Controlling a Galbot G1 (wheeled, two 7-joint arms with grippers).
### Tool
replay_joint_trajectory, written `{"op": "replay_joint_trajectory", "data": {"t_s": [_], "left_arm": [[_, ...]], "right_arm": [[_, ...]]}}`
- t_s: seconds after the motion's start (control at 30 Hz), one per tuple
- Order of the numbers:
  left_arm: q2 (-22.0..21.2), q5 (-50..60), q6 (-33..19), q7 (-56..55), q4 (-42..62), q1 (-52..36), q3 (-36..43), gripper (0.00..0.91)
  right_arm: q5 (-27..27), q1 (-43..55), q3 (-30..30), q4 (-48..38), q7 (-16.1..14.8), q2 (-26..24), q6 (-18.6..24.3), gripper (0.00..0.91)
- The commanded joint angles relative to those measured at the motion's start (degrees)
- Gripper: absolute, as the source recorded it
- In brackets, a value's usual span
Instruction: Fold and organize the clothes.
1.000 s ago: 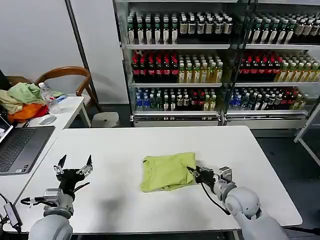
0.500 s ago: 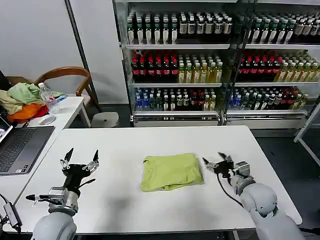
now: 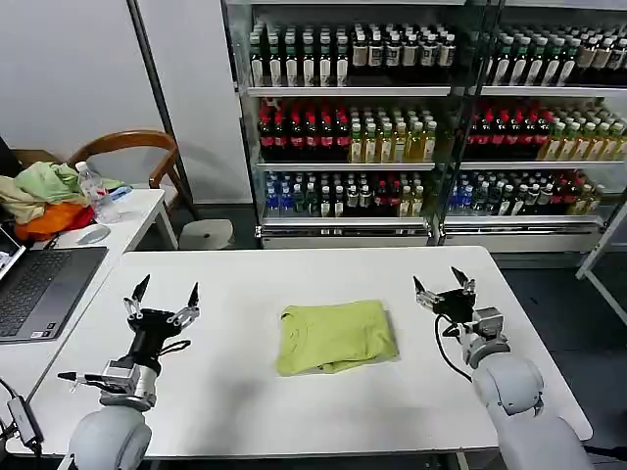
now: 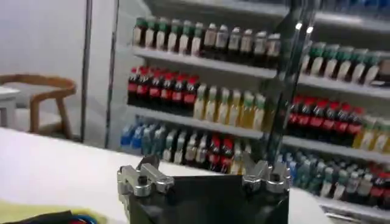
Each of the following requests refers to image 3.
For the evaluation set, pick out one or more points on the blue face mask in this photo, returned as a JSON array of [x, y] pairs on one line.
[[117, 194]]

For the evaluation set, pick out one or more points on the white round stool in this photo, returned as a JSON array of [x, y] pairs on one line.
[[206, 234]]

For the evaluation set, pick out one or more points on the white side table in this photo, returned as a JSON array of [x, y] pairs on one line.
[[134, 215]]

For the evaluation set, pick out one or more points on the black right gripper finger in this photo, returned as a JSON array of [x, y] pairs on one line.
[[427, 297], [465, 285]]

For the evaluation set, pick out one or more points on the green cloth pile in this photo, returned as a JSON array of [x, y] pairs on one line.
[[44, 181]]

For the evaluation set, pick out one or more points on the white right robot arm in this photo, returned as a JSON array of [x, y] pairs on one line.
[[514, 391]]

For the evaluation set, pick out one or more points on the drinks shelf with metal frame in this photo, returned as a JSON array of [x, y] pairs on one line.
[[343, 127], [539, 127]]

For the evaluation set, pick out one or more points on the grey laptop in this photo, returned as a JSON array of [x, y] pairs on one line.
[[44, 289]]

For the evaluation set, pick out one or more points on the orange cloth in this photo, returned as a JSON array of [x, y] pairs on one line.
[[54, 220]]

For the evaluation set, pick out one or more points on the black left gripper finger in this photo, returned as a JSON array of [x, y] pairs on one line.
[[136, 303], [188, 314]]

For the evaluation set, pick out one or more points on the slanted grey metal pole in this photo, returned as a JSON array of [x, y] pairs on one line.
[[154, 73]]

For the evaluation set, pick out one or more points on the grey computer mouse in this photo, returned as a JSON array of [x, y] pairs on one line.
[[93, 234]]

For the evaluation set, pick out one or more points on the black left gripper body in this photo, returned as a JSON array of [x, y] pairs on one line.
[[152, 328]]

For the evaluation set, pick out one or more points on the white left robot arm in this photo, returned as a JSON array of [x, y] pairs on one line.
[[112, 436]]

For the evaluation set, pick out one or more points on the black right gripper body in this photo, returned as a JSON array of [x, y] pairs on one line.
[[454, 304]]

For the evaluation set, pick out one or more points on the yellow-green shirt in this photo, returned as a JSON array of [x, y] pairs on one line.
[[338, 338]]

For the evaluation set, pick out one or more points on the wooden chair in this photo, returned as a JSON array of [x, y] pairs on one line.
[[122, 139]]

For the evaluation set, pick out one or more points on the white metal frame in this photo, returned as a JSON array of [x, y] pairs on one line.
[[602, 291]]

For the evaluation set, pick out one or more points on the clear plastic water bottle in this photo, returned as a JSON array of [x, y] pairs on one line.
[[88, 188]]

